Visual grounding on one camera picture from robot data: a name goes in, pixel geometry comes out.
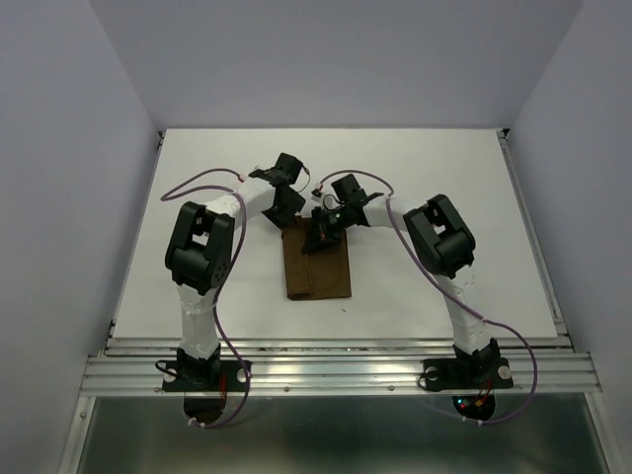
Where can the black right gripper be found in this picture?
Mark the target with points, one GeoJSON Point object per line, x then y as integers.
{"type": "Point", "coordinates": [322, 236]}

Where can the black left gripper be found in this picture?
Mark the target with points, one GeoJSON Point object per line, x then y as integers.
{"type": "Point", "coordinates": [278, 218]}

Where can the brown cloth napkin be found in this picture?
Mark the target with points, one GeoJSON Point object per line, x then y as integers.
{"type": "Point", "coordinates": [321, 275]}

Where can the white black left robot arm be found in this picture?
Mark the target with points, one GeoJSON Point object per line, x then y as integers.
{"type": "Point", "coordinates": [200, 256]}

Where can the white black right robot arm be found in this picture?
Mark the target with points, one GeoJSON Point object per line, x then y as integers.
{"type": "Point", "coordinates": [443, 248]}

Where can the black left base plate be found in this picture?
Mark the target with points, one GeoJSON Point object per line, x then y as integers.
{"type": "Point", "coordinates": [228, 377]}

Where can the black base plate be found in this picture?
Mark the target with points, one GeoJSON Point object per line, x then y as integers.
{"type": "Point", "coordinates": [228, 377]}
{"type": "Point", "coordinates": [440, 374]}

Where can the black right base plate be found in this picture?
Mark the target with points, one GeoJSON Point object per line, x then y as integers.
{"type": "Point", "coordinates": [440, 374]}

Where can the aluminium rail frame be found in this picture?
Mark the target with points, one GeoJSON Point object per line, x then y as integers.
{"type": "Point", "coordinates": [335, 383]}

